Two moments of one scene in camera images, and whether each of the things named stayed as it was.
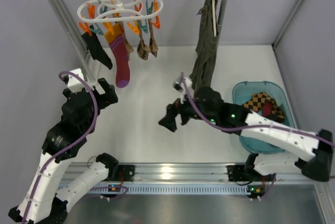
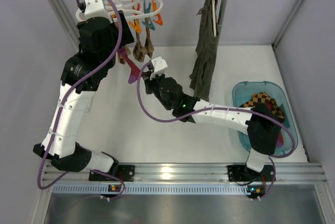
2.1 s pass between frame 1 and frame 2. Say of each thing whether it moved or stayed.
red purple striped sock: moved
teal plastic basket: stayed
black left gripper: moved
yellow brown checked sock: stayed
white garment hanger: stayed
